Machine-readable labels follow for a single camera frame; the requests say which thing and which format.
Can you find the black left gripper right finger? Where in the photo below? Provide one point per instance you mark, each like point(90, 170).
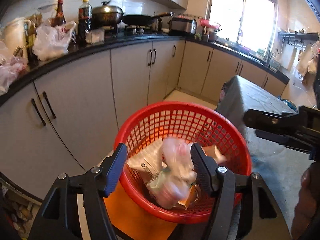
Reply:
point(260, 216)

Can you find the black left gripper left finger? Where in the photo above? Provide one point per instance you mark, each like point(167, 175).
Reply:
point(58, 216)

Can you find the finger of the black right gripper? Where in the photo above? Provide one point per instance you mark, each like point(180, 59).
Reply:
point(263, 120)
point(280, 139)

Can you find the white tissue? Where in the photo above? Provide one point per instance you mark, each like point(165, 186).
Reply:
point(170, 192)

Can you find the white orange snack bag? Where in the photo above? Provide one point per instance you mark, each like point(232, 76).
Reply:
point(148, 162)

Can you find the orange medicine box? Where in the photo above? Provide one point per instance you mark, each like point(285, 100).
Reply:
point(213, 151)

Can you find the pink white plastic bag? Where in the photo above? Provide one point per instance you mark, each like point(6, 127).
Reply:
point(177, 155)

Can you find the beige lower kitchen cabinets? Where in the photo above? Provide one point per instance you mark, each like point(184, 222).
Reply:
point(64, 115)

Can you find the person's right hand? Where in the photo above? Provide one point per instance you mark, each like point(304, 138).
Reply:
point(307, 204)

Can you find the blue chair back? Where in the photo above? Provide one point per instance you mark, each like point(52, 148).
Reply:
point(289, 103)

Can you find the grey-blue table cloth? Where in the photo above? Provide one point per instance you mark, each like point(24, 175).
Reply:
point(230, 90)

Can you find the hanging plastic bags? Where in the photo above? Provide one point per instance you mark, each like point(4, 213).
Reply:
point(308, 60)

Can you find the red plastic mesh basket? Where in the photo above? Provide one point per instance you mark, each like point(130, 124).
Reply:
point(193, 123)

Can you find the pink colander bowl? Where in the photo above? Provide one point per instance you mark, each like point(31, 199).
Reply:
point(209, 24)

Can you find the silver toaster oven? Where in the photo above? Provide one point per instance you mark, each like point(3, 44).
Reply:
point(182, 26)

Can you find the black frying pan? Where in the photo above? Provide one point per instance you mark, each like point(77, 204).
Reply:
point(143, 20)

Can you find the white plastic bag on counter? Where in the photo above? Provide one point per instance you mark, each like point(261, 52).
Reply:
point(52, 42)

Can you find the black lidded wok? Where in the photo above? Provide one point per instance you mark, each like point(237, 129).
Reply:
point(106, 15)

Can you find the white electric kettle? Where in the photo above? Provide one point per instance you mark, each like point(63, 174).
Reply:
point(14, 35)

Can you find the dark soy sauce bottle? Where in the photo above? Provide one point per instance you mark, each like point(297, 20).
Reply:
point(84, 21)

